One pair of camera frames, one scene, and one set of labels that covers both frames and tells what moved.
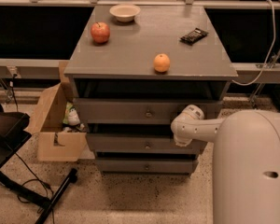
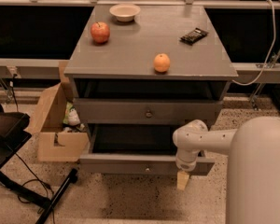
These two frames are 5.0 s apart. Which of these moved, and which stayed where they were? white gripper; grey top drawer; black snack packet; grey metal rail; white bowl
Moved: white gripper
Stayed: grey metal rail; grey top drawer; black snack packet; white bowl
